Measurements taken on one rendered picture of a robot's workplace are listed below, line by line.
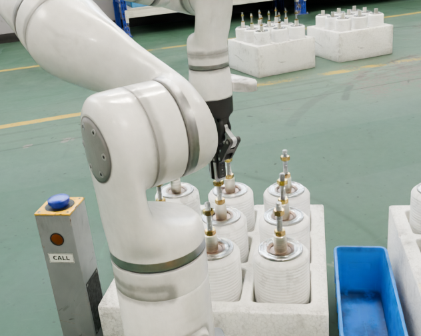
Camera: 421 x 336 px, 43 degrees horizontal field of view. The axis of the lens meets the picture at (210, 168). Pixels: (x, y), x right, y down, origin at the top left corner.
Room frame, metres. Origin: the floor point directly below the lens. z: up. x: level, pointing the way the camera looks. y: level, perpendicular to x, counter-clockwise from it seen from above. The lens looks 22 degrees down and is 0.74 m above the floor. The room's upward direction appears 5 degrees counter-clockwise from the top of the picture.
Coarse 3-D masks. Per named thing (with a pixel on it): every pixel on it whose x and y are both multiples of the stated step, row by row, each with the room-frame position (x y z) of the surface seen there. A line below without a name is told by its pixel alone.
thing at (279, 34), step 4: (280, 24) 3.22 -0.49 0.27; (276, 28) 3.23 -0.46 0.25; (280, 28) 3.20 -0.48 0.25; (284, 28) 3.20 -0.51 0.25; (272, 32) 3.20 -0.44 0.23; (276, 32) 3.18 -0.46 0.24; (280, 32) 3.18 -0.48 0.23; (284, 32) 3.18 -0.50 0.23; (272, 36) 3.21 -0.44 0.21; (276, 36) 3.18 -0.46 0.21; (280, 36) 3.18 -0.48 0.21; (284, 36) 3.18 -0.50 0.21; (272, 40) 3.21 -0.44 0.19; (276, 40) 3.18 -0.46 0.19; (280, 40) 3.18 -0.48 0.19; (284, 40) 3.18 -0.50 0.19
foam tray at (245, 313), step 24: (312, 216) 1.03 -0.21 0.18; (312, 240) 0.93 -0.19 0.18; (312, 264) 0.84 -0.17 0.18; (312, 288) 0.77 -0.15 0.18; (120, 312) 0.77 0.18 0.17; (216, 312) 0.73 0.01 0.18; (240, 312) 0.73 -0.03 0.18; (264, 312) 0.72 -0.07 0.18; (288, 312) 0.71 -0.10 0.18; (312, 312) 0.71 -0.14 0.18
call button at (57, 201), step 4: (52, 196) 0.92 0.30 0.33; (56, 196) 0.92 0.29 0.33; (60, 196) 0.92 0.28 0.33; (64, 196) 0.92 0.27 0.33; (68, 196) 0.92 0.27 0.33; (48, 200) 0.91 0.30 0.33; (52, 200) 0.90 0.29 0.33; (56, 200) 0.90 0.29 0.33; (60, 200) 0.90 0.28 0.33; (64, 200) 0.90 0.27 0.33; (68, 200) 0.91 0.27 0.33; (48, 204) 0.90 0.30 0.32; (52, 204) 0.89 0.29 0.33; (56, 204) 0.89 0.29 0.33; (60, 204) 0.89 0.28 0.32; (64, 204) 0.90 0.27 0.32; (56, 208) 0.90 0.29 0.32
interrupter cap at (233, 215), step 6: (228, 210) 0.95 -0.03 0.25; (234, 210) 0.94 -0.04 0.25; (204, 216) 0.93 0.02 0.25; (228, 216) 0.93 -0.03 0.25; (234, 216) 0.92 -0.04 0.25; (240, 216) 0.92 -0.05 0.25; (204, 222) 0.91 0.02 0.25; (216, 222) 0.90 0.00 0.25; (222, 222) 0.90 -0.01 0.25; (228, 222) 0.89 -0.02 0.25; (234, 222) 0.90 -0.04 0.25
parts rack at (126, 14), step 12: (120, 0) 5.21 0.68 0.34; (240, 0) 5.51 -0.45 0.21; (252, 0) 5.54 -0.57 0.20; (264, 0) 5.57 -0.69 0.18; (276, 0) 6.23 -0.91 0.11; (300, 0) 5.70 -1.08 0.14; (120, 12) 5.78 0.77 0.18; (132, 12) 5.23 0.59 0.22; (144, 12) 5.26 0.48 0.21; (156, 12) 5.29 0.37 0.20; (168, 12) 5.32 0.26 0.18; (300, 12) 5.68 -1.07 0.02; (120, 24) 5.76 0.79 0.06; (132, 36) 5.23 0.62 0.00
